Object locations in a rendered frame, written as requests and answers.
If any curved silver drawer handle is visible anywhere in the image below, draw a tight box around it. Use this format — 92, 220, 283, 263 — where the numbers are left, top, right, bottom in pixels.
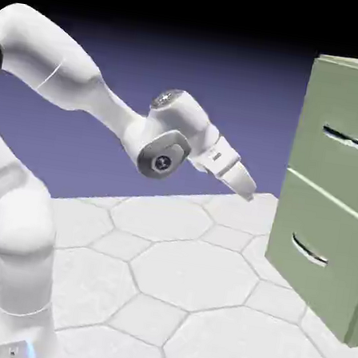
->
288, 232, 332, 269
320, 123, 358, 151

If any green drawer front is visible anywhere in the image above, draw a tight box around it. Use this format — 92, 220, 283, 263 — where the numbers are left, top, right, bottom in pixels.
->
253, 167, 358, 345
280, 54, 358, 223

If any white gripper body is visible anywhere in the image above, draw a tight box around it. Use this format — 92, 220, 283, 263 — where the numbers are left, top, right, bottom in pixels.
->
217, 158, 261, 204

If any green painted cabinet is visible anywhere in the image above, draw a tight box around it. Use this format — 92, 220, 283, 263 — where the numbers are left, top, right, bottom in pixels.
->
253, 48, 358, 349

